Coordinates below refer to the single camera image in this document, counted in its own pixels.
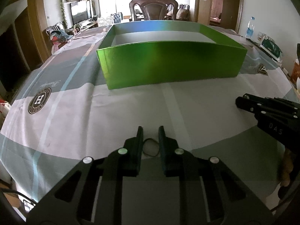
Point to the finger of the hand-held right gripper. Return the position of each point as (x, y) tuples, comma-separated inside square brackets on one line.
[(246, 103), (276, 103)]

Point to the pile of colourful clothes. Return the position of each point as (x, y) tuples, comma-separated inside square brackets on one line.
[(58, 36)]

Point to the wooden shelf cabinet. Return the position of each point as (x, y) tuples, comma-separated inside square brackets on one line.
[(32, 28)]

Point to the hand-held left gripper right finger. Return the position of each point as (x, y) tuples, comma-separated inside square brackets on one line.
[(161, 141)]

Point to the green and white packet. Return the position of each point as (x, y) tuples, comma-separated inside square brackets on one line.
[(270, 48)]

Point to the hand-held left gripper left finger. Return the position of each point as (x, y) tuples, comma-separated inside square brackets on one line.
[(140, 141)]

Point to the small glass jar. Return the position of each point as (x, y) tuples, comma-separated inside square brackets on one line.
[(261, 37)]

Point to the flat screen television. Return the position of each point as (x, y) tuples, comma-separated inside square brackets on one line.
[(80, 13)]

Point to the shiny green cardboard box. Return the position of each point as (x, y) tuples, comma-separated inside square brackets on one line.
[(173, 63)]

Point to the clear plastic water bottle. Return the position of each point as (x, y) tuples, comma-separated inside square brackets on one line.
[(250, 31)]

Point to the dark carved wooden chair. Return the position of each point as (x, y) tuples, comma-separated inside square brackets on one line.
[(153, 8)]

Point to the person's right hand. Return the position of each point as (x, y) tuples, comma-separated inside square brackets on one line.
[(286, 168)]

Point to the green leaf garland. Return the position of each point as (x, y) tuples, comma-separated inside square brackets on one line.
[(62, 7)]

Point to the thin black band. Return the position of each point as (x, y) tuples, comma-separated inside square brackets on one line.
[(150, 138)]

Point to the white plastic chairs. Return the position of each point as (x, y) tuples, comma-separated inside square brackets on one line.
[(105, 21)]

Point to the red and white packet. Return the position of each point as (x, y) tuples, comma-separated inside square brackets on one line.
[(3, 112)]

